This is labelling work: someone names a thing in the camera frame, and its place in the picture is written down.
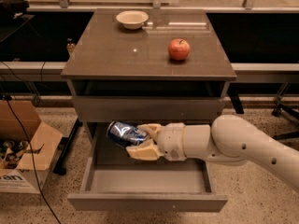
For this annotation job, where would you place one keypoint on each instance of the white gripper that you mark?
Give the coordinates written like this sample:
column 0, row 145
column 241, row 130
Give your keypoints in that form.
column 172, row 139

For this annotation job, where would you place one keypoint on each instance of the blue pepsi can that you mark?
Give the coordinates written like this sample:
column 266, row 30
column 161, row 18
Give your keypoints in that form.
column 125, row 135

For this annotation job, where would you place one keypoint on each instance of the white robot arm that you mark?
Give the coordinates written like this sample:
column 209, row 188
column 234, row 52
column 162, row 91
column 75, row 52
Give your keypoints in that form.
column 229, row 140

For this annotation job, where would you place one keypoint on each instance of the open grey middle drawer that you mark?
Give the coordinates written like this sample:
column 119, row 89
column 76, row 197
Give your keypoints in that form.
column 113, row 181

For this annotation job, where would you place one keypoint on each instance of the closed grey top drawer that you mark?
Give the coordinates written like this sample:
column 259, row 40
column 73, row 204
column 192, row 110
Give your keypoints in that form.
column 105, row 109

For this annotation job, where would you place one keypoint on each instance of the grey drawer cabinet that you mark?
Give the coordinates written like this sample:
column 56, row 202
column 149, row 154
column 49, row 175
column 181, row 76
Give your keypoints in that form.
column 112, row 61

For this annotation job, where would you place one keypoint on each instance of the red apple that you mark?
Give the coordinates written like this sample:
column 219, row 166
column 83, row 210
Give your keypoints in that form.
column 179, row 49

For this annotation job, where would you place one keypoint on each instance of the white bowl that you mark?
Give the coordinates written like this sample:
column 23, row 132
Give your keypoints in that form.
column 132, row 19

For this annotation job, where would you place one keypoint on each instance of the small bottle behind cabinet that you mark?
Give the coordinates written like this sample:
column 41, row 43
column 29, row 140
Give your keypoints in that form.
column 70, row 45

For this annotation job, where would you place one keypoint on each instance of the cardboard box with cans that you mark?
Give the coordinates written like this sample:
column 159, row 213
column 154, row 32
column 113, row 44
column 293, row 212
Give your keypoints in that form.
column 28, row 146

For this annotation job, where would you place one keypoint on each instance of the black bag on shelf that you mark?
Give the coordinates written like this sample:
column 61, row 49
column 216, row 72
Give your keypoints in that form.
column 12, row 9

